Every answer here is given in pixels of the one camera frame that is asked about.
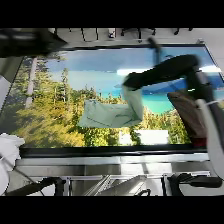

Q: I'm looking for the black cable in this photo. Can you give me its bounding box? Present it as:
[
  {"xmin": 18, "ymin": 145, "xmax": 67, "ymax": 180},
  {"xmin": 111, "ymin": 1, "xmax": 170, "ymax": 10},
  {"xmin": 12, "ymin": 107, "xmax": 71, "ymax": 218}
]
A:
[{"xmin": 134, "ymin": 187, "xmax": 152, "ymax": 197}]

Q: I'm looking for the dark red garment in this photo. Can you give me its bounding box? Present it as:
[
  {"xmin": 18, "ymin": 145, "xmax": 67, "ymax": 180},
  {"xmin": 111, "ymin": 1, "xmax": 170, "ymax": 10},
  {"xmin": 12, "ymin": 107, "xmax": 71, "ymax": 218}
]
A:
[{"xmin": 191, "ymin": 136, "xmax": 210, "ymax": 148}]

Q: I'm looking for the white garment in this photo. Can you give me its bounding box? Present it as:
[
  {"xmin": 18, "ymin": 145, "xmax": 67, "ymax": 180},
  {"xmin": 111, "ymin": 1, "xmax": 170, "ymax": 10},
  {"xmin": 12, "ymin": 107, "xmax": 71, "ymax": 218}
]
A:
[{"xmin": 0, "ymin": 132, "xmax": 26, "ymax": 172}]

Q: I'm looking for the brown garment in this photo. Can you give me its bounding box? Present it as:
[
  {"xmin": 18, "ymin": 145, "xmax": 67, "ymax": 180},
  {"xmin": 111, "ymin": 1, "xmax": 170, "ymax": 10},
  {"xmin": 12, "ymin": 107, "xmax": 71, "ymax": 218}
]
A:
[{"xmin": 166, "ymin": 89, "xmax": 208, "ymax": 140}]

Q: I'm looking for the silver frame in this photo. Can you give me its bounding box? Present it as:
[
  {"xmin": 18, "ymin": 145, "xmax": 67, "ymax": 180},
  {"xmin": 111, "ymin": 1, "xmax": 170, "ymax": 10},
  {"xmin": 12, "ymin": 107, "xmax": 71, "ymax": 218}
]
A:
[{"xmin": 15, "ymin": 152, "xmax": 224, "ymax": 197}]

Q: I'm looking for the pale green shirt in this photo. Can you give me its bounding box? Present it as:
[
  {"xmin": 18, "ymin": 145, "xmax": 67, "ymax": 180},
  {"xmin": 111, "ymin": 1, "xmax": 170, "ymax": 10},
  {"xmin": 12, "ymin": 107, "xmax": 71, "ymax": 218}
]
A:
[{"xmin": 77, "ymin": 84, "xmax": 145, "ymax": 130}]

